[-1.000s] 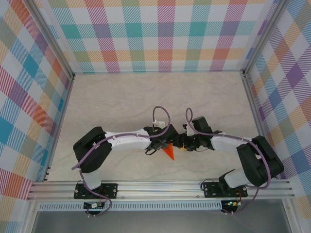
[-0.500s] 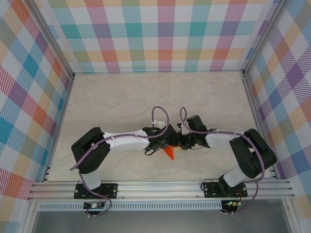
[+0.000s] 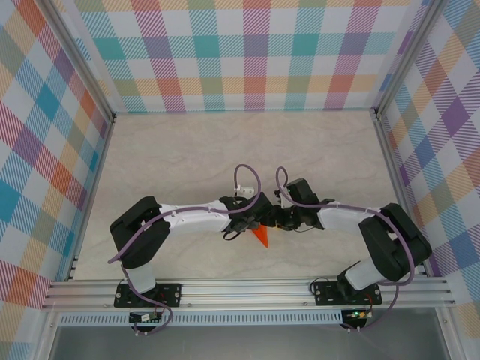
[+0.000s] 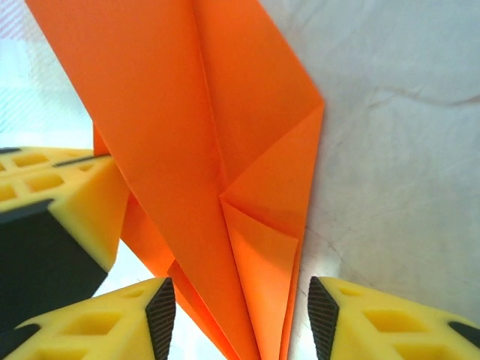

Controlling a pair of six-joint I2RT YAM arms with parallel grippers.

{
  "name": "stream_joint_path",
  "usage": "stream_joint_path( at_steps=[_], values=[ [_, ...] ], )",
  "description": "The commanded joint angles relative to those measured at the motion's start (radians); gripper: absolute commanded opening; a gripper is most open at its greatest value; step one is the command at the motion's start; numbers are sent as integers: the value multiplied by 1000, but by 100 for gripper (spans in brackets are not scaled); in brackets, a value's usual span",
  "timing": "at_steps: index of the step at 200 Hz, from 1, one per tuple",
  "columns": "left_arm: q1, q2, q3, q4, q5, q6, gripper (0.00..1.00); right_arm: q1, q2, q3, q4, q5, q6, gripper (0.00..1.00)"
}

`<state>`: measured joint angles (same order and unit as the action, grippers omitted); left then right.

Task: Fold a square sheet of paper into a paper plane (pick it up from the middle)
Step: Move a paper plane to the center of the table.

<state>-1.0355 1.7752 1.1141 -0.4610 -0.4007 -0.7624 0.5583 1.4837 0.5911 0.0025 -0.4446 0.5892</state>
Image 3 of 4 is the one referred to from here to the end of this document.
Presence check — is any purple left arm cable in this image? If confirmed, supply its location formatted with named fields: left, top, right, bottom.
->
left=107, top=164, right=262, bottom=336

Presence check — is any aluminium frame post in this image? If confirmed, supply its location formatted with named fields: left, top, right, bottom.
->
left=370, top=0, right=449, bottom=122
left=38, top=0, right=117, bottom=125

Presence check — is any aluminium side rail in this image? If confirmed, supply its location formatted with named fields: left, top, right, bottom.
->
left=372, top=112, right=429, bottom=278
left=64, top=115, right=116, bottom=283

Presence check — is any orange paper sheet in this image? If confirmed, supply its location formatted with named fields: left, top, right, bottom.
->
left=250, top=225, right=272, bottom=250

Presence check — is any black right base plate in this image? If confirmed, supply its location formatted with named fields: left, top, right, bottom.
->
left=312, top=280, right=383, bottom=307

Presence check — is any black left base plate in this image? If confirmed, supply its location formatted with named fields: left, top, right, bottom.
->
left=113, top=282, right=183, bottom=309

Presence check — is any slotted grey cable duct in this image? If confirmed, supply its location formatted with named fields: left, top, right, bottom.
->
left=58, top=310, right=344, bottom=327

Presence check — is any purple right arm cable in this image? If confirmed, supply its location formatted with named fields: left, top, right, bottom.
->
left=275, top=166, right=416, bottom=333

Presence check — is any small left circuit board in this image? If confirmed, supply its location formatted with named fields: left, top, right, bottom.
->
left=127, top=312, right=164, bottom=325

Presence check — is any long aluminium mounting rail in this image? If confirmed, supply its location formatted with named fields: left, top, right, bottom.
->
left=41, top=274, right=457, bottom=311

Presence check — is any thin black loop cable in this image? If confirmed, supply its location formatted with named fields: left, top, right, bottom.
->
left=310, top=276, right=333, bottom=296

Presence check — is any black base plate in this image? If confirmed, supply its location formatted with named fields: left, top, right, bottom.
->
left=312, top=280, right=383, bottom=307
left=113, top=282, right=183, bottom=309

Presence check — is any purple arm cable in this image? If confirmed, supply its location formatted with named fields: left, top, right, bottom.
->
left=107, top=164, right=262, bottom=336
left=275, top=166, right=416, bottom=333

